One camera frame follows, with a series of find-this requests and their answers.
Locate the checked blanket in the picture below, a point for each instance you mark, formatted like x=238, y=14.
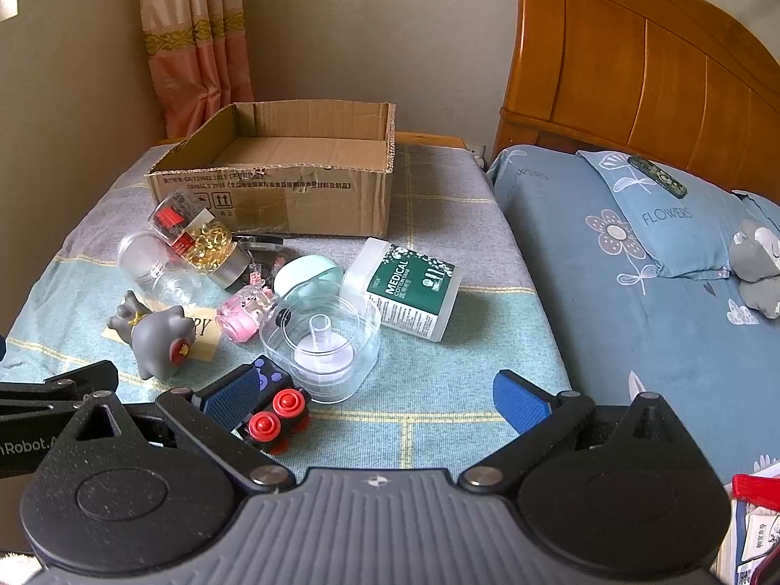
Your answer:
x=439, y=195

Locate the beige greeting card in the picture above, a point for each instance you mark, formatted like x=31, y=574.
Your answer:
x=204, y=332

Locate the blue floral pillow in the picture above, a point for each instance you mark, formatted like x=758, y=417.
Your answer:
x=670, y=225

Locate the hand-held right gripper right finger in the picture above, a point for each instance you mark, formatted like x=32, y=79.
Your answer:
x=518, y=402

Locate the black round object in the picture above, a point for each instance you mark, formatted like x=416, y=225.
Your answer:
x=259, y=237

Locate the pink curtain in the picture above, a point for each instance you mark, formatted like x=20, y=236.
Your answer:
x=189, y=42

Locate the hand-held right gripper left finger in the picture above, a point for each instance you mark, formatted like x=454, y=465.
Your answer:
x=231, y=399

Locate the dark remote control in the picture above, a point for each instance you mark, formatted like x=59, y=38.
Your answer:
x=658, y=177

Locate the white wall outlet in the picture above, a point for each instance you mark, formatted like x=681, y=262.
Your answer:
x=475, y=149

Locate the gold foil candy bag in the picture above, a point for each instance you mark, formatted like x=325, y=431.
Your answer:
x=210, y=244

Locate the grey cat figurine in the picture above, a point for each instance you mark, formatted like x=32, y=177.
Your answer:
x=152, y=335

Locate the wooden headboard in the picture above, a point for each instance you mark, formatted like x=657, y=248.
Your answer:
x=640, y=73

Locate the red plastic item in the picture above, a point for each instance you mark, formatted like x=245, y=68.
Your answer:
x=755, y=487

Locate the blue floral bedsheet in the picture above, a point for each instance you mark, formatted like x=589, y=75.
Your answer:
x=609, y=347

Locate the clear plastic jar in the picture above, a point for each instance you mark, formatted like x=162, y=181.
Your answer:
x=143, y=262

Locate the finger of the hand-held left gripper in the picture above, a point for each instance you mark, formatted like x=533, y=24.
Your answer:
x=79, y=381

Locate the white cotton swab container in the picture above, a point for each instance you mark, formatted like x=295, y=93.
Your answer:
x=408, y=286

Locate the cardboard box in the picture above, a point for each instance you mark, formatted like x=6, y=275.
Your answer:
x=274, y=201

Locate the printed papers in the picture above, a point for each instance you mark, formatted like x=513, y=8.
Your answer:
x=755, y=536

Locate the mint green round case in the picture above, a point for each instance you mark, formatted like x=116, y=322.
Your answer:
x=304, y=274

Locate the black toy train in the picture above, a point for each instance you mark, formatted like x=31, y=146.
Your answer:
x=274, y=414

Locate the pink toy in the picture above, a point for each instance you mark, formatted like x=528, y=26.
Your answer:
x=241, y=317

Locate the clear box of red clips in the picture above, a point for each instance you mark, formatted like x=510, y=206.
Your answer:
x=173, y=219

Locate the grey plush toy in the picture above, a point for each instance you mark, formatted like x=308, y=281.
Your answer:
x=752, y=262

